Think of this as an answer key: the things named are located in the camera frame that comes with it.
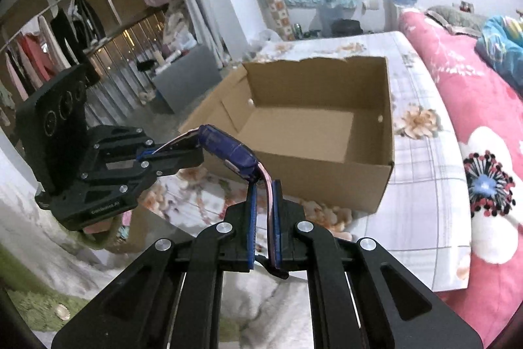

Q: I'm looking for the orange patterned hanging strip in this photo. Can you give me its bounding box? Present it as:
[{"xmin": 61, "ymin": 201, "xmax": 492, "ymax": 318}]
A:
[{"xmin": 265, "ymin": 0, "xmax": 294, "ymax": 41}]

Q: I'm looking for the black bag on floor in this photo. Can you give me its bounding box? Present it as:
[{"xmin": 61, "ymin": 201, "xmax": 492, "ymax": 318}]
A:
[{"xmin": 331, "ymin": 19, "xmax": 363, "ymax": 38}]

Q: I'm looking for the white water dispenser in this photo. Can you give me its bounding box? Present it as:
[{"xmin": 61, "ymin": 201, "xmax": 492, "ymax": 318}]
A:
[{"xmin": 384, "ymin": 3, "xmax": 408, "ymax": 32}]

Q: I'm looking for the grey flat board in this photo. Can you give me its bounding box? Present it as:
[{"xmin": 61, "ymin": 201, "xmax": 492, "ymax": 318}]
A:
[{"xmin": 152, "ymin": 45, "xmax": 222, "ymax": 113}]

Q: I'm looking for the white plastic bag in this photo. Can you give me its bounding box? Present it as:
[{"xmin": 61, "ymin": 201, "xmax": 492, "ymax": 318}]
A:
[{"xmin": 249, "ymin": 28, "xmax": 282, "ymax": 53}]

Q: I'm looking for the grey green pillow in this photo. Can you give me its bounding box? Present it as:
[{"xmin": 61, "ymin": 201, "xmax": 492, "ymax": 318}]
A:
[{"xmin": 425, "ymin": 5, "xmax": 488, "ymax": 38}]

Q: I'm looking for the pink floral blanket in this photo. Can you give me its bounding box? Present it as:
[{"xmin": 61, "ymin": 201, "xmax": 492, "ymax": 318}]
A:
[{"xmin": 399, "ymin": 10, "xmax": 522, "ymax": 348}]

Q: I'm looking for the floral white plastic mat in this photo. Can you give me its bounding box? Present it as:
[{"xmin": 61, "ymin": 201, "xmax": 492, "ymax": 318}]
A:
[{"xmin": 140, "ymin": 31, "xmax": 472, "ymax": 292}]

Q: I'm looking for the black hanging jacket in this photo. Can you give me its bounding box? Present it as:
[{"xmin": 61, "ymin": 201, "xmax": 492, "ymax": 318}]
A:
[{"xmin": 68, "ymin": 0, "xmax": 106, "ymax": 50}]

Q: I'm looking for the blue cartoon quilt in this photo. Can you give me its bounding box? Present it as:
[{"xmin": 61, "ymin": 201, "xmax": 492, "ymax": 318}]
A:
[{"xmin": 475, "ymin": 16, "xmax": 523, "ymax": 92}]

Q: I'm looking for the purple smart watch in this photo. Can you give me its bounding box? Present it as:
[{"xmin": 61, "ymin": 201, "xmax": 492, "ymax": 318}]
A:
[{"xmin": 197, "ymin": 124, "xmax": 281, "ymax": 269}]

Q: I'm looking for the brown cardboard box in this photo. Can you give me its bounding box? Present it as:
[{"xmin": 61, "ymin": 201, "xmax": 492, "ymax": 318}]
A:
[{"xmin": 179, "ymin": 57, "xmax": 394, "ymax": 214}]

